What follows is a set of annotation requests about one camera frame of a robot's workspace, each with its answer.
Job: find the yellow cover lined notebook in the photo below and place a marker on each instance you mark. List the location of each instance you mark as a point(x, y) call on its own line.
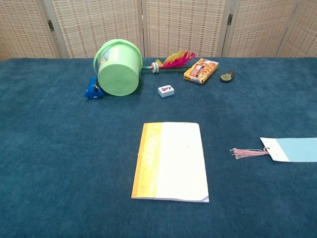
point(178, 161)

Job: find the blue white bookmark pink tassel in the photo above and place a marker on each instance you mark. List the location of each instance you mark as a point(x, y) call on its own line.
point(297, 150)

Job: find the white mahjong tile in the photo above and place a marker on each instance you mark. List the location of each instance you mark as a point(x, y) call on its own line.
point(166, 91)

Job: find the green plastic bucket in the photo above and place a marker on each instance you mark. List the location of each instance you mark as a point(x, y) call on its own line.
point(119, 74)

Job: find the colourful feather shuttlecock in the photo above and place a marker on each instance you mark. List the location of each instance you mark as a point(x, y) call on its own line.
point(177, 62)

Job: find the yellow curry box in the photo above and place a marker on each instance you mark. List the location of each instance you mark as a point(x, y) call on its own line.
point(200, 72)

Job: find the woven folding screen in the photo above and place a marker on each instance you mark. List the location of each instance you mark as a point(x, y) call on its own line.
point(99, 24)

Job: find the dark blue table cloth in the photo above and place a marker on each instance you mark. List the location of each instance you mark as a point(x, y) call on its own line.
point(49, 148)

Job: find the black screen hinge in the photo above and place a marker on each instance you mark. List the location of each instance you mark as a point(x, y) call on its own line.
point(230, 19)
point(51, 25)

